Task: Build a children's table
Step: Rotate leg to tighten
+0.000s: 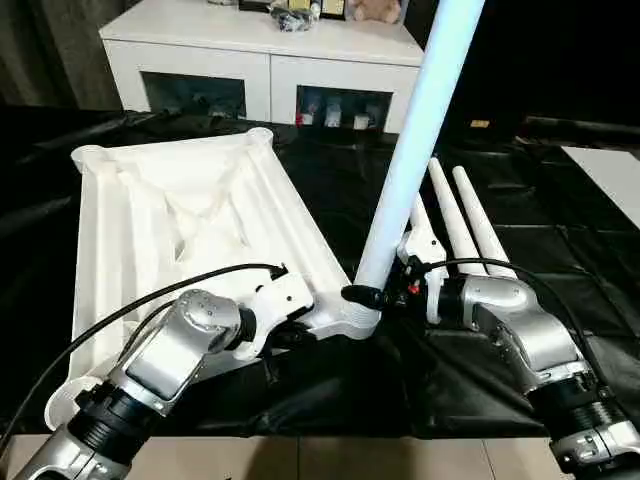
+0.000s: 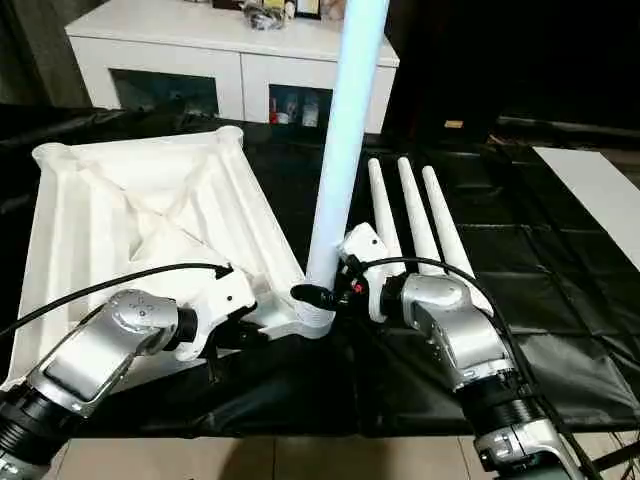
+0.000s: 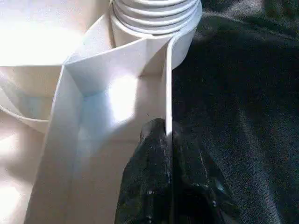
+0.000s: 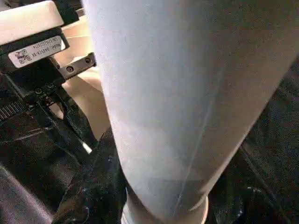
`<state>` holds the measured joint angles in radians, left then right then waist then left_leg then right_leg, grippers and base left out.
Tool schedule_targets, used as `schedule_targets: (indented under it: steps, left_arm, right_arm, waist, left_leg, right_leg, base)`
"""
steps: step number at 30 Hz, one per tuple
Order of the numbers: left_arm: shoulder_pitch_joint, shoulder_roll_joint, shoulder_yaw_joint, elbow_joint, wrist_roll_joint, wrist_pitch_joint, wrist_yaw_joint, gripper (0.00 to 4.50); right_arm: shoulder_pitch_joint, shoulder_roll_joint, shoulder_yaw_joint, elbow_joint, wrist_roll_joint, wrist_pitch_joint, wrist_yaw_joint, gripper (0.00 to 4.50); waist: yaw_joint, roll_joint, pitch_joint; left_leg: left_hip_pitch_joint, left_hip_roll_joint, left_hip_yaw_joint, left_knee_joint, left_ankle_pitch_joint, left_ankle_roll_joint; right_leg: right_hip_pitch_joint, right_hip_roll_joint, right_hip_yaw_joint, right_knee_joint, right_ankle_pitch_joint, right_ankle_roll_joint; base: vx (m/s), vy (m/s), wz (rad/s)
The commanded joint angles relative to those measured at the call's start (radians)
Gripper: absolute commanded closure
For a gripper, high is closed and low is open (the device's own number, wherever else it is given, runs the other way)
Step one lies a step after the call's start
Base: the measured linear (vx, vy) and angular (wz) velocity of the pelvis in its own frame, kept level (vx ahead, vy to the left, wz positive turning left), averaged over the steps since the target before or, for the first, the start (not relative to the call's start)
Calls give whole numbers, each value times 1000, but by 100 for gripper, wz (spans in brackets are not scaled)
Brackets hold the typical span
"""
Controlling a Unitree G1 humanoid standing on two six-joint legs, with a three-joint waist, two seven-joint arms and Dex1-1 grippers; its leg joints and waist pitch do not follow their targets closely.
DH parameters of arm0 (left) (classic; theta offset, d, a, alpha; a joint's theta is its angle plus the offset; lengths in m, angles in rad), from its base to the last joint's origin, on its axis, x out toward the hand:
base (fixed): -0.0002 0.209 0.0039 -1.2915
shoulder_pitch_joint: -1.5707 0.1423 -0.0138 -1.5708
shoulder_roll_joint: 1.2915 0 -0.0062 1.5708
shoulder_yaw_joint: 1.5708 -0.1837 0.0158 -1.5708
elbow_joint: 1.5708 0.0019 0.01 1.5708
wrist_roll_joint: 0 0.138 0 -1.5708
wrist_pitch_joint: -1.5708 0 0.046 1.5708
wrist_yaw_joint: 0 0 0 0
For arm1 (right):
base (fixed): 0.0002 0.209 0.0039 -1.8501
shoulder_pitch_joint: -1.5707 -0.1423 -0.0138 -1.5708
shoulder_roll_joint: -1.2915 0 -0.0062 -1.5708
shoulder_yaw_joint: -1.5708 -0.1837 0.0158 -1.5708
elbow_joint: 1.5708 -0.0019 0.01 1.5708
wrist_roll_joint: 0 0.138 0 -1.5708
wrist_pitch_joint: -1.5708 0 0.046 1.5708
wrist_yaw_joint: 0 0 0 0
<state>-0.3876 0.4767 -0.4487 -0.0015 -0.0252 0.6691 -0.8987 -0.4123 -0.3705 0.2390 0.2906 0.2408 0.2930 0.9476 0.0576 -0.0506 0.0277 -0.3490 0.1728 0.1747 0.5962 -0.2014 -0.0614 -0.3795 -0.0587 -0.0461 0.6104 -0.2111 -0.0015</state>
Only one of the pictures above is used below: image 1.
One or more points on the white plastic table leg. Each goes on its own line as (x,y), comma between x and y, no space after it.
(419,215)
(415,150)
(482,225)
(452,215)

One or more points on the white plastic table top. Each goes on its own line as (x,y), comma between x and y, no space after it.
(175,210)

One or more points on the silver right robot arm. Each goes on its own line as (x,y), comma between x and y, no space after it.
(530,325)

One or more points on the black work mat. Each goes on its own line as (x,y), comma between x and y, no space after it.
(550,300)

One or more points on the small tan label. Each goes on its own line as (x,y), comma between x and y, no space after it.
(479,123)

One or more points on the white flat board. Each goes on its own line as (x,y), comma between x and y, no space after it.
(605,175)

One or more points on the white cabinet with glass doors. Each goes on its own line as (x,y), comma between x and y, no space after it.
(225,50)

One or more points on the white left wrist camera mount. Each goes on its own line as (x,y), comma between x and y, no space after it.
(280,300)

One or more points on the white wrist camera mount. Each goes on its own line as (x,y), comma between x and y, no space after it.
(425,245)
(280,300)

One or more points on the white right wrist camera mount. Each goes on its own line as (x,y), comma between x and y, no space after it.
(425,245)

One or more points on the black metal rail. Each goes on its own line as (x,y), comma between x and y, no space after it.
(580,122)

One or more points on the dark picture frame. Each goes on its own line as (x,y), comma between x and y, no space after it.
(332,7)
(255,5)

